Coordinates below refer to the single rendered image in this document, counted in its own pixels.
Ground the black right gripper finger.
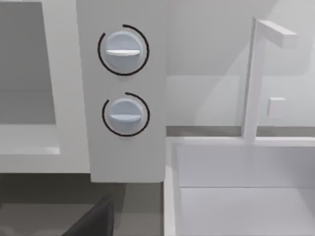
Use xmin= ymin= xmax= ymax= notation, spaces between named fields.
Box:
xmin=60 ymin=193 xmax=115 ymax=236

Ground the pale microwave oven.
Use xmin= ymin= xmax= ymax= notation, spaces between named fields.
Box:
xmin=0 ymin=0 xmax=170 ymax=184

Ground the pale blue microwave knob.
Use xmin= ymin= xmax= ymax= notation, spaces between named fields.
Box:
xmin=101 ymin=92 xmax=151 ymax=137
xmin=97 ymin=24 xmax=150 ymax=76

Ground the white sink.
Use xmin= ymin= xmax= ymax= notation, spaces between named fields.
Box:
xmin=163 ymin=136 xmax=315 ymax=236

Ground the tall white tap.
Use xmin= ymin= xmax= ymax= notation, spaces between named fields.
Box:
xmin=242 ymin=17 xmax=298 ymax=143

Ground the small white square tap handle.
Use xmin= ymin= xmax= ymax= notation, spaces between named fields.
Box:
xmin=266 ymin=97 xmax=286 ymax=118

